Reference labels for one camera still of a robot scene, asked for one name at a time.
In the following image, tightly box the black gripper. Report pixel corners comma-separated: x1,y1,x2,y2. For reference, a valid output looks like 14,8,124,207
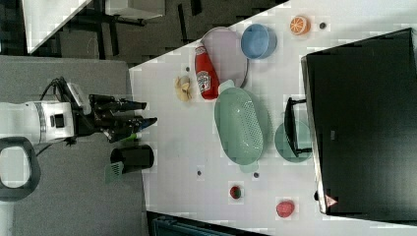
74,94,157,143

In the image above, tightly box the yellow banana peel toy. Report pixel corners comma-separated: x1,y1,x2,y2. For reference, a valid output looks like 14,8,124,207
174,76,192,101

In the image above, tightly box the red ketchup bottle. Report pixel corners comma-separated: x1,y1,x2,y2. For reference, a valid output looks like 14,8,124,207
195,43,219,100

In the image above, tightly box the green plastic strainer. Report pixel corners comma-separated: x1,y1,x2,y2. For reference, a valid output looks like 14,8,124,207
214,80,266,173

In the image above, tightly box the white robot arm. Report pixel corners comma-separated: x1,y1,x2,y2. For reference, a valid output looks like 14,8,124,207
1,94,157,203

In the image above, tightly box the black cylinder holder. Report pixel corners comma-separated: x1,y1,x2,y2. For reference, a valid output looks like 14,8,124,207
110,145,154,174

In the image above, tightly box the green slotted spatula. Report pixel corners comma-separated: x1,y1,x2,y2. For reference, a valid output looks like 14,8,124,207
104,161,124,184

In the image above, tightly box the grey round plate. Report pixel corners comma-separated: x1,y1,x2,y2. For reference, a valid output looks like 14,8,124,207
201,27,248,88

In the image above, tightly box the dark red strawberry toy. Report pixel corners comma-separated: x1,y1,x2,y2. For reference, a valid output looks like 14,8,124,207
229,186,242,200

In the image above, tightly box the blue bowl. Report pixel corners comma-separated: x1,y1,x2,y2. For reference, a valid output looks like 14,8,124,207
241,24,277,60

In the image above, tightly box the green mug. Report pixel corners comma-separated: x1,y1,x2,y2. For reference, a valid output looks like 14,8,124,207
274,120,312,163

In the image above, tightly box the pink strawberry toy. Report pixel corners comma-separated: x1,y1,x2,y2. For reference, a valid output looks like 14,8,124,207
275,200,295,218

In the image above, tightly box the orange slice toy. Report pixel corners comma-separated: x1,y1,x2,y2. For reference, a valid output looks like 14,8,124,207
290,16,311,35

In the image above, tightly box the black toaster oven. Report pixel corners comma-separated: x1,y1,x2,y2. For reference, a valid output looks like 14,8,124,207
284,29,417,225

